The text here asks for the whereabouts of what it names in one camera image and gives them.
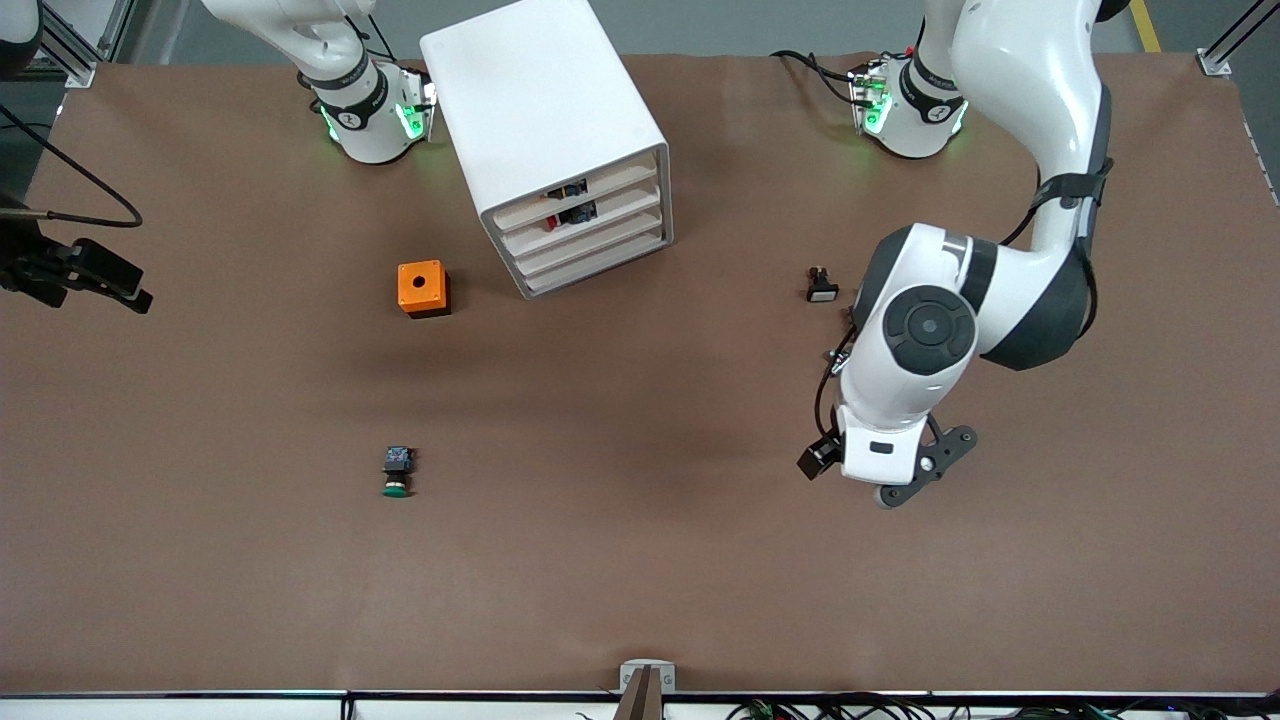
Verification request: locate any green push button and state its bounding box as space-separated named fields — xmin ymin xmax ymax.
xmin=381 ymin=445 xmax=417 ymax=499

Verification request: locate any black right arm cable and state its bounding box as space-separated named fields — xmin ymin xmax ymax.
xmin=0 ymin=105 xmax=144 ymax=229

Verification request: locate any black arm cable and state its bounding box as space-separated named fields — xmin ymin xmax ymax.
xmin=0 ymin=105 xmax=144 ymax=229
xmin=814 ymin=338 xmax=861 ymax=447

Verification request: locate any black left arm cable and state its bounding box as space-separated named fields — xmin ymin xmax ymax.
xmin=814 ymin=338 xmax=861 ymax=447

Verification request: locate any aluminium frame profile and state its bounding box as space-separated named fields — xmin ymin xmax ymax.
xmin=38 ymin=0 xmax=137 ymax=89
xmin=1196 ymin=0 xmax=1280 ymax=79

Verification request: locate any black cable bundle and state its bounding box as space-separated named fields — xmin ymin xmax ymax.
xmin=725 ymin=698 xmax=1280 ymax=720

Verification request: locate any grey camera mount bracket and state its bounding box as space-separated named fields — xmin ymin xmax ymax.
xmin=614 ymin=659 xmax=677 ymax=720

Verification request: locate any orange button enclosure box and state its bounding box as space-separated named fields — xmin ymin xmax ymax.
xmin=397 ymin=260 xmax=452 ymax=319

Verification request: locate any black base cable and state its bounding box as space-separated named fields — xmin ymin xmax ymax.
xmin=770 ymin=48 xmax=863 ymax=107

